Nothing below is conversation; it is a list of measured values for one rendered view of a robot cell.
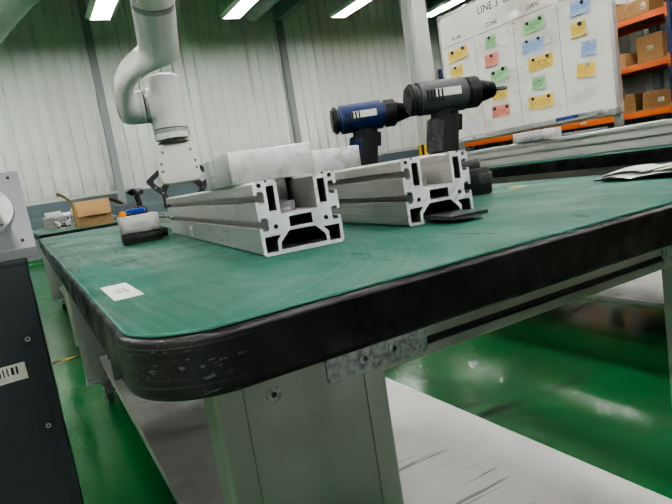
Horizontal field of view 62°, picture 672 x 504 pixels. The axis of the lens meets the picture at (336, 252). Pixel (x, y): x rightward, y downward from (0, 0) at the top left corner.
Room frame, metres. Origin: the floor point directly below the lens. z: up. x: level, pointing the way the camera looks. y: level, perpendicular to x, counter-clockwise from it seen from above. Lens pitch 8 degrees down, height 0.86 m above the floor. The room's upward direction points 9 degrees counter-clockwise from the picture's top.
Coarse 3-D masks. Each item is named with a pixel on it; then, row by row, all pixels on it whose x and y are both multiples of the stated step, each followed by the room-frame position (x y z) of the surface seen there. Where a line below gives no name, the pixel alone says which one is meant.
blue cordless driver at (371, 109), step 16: (336, 112) 1.20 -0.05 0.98; (352, 112) 1.19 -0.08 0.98; (368, 112) 1.20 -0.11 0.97; (384, 112) 1.20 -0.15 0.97; (400, 112) 1.21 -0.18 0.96; (336, 128) 1.20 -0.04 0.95; (352, 128) 1.20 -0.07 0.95; (368, 128) 1.21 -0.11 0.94; (352, 144) 1.21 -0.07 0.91; (368, 144) 1.21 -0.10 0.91; (368, 160) 1.21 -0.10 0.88
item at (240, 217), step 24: (216, 192) 0.81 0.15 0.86; (240, 192) 0.68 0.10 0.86; (264, 192) 0.63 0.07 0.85; (288, 192) 0.74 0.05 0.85; (312, 192) 0.66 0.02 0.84; (336, 192) 0.67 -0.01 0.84; (192, 216) 1.04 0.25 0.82; (216, 216) 0.84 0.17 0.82; (240, 216) 0.70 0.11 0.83; (264, 216) 0.63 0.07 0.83; (288, 216) 0.64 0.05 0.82; (312, 216) 0.65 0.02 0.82; (336, 216) 0.67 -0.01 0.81; (216, 240) 0.87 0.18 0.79; (240, 240) 0.72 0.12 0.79; (264, 240) 0.63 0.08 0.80; (288, 240) 0.72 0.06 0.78; (312, 240) 0.68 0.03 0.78; (336, 240) 0.66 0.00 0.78
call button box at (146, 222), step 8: (128, 216) 1.18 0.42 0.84; (136, 216) 1.19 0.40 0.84; (144, 216) 1.19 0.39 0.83; (152, 216) 1.20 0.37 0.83; (120, 224) 1.18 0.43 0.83; (128, 224) 1.18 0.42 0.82; (136, 224) 1.19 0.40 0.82; (144, 224) 1.19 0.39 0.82; (152, 224) 1.20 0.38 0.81; (120, 232) 1.20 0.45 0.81; (128, 232) 1.18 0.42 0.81; (136, 232) 1.19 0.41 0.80; (144, 232) 1.19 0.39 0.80; (152, 232) 1.20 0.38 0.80; (160, 232) 1.20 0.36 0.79; (128, 240) 1.18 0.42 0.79; (136, 240) 1.18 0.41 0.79; (144, 240) 1.19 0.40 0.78; (152, 240) 1.20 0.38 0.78
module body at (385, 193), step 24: (360, 168) 0.80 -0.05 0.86; (384, 168) 0.74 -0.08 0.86; (408, 168) 0.70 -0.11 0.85; (432, 168) 0.77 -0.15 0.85; (456, 168) 0.74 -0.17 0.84; (360, 192) 0.81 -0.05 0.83; (384, 192) 0.75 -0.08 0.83; (408, 192) 0.71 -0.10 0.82; (432, 192) 0.76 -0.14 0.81; (456, 192) 0.73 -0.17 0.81; (360, 216) 0.83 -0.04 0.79; (384, 216) 0.76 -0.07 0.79; (408, 216) 0.70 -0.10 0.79
